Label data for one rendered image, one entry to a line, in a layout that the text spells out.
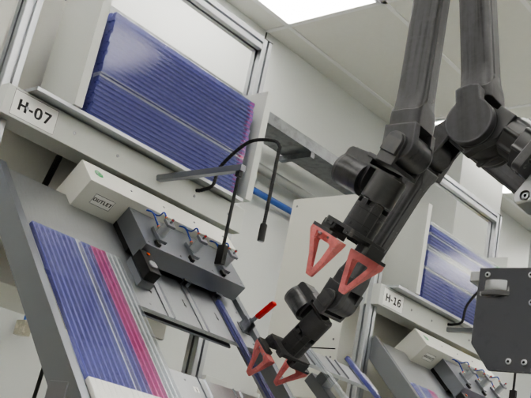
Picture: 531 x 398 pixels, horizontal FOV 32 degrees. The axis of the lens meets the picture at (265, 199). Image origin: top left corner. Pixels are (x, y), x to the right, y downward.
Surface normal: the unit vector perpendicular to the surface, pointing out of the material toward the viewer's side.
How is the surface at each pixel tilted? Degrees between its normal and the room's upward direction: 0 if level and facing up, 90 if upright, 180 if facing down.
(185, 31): 90
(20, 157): 90
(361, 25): 180
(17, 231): 90
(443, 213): 90
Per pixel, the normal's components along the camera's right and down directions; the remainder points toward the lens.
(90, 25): -0.64, -0.36
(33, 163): 0.75, -0.07
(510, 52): -0.19, 0.93
